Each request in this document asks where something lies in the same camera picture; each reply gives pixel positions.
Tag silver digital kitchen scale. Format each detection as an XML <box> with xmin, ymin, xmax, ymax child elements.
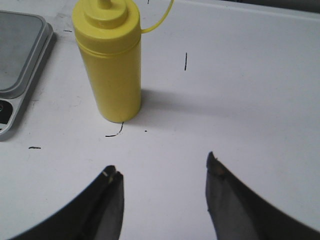
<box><xmin>0</xmin><ymin>10</ymin><xmax>56</xmax><ymax>141</ymax></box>

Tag yellow squeeze bottle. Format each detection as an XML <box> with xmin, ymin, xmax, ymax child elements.
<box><xmin>71</xmin><ymin>0</ymin><xmax>174</xmax><ymax>123</ymax></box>

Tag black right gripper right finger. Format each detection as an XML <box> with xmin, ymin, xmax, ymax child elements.
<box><xmin>205</xmin><ymin>152</ymin><xmax>320</xmax><ymax>240</ymax></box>

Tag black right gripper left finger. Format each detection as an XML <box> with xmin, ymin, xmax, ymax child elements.
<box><xmin>14</xmin><ymin>165</ymin><xmax>125</xmax><ymax>240</ymax></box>

